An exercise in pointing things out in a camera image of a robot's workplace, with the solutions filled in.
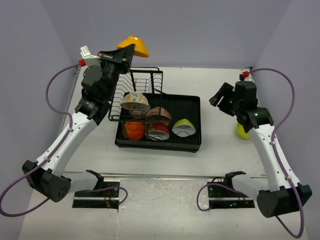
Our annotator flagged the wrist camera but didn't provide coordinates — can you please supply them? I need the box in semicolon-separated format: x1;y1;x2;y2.
239;71;254;82
78;45;101;67

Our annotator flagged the orange bowl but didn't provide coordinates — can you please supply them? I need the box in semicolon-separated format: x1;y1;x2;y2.
122;121;146;141

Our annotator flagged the pink flower bowl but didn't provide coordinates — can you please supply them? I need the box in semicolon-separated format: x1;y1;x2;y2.
146;106;172;126

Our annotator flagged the brown patterned bowl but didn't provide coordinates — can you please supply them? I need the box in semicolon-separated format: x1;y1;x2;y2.
128;110;149;119

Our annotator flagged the white floral bowl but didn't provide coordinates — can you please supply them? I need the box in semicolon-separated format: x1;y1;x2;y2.
120;91;151;111

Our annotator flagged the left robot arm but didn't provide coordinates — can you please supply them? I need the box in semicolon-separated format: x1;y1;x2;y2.
22;43;136;203

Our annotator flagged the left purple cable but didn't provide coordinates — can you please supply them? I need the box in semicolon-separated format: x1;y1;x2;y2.
0;62;129;217

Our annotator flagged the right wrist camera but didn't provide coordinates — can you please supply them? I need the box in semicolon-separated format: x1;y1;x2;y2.
239;71;254;82

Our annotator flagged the red bowl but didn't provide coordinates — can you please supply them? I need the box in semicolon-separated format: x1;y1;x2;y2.
147;122;170;141

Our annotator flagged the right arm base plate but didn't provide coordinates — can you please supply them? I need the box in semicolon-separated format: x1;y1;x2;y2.
207;182;248;199

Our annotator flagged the yellow bowl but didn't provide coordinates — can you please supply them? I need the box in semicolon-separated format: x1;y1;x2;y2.
117;36;150;58

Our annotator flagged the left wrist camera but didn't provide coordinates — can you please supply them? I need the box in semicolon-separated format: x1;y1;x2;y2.
78;45;101;67

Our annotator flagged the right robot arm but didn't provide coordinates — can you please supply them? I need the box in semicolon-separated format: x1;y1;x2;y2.
209;81;312;218

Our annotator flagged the black wire dish rack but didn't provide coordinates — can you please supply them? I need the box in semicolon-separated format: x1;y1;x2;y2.
108;67;171;142

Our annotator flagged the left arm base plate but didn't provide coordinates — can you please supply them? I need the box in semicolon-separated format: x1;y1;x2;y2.
74;182;120;199

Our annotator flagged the lime green bowl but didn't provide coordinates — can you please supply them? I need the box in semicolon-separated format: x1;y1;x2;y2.
236;123;250;140
172;118;196;138

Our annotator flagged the black drip tray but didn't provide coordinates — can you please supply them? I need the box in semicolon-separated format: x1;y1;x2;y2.
115;93;202;153

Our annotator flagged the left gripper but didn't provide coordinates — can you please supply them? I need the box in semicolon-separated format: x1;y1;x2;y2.
97;44;136;100

